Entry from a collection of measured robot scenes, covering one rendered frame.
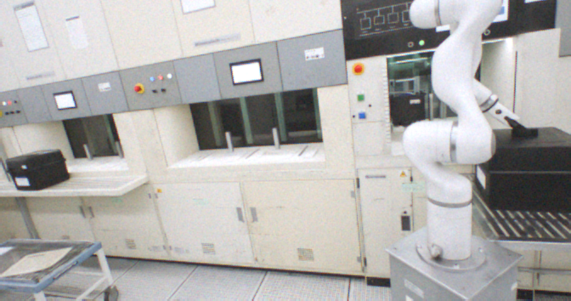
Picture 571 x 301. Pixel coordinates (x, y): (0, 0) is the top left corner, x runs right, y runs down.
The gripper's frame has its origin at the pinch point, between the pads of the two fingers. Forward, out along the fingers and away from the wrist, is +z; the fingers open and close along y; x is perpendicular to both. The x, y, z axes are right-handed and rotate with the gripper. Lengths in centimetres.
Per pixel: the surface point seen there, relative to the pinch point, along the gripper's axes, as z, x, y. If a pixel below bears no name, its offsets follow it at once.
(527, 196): 14.3, 16.3, -13.7
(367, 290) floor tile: 26, 121, 19
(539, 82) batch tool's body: -1.4, -19.9, 25.2
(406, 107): -29, 29, 77
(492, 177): 1.4, 18.6, -13.6
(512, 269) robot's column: 12, 32, -44
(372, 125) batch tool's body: -41, 41, 24
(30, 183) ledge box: -199, 225, -25
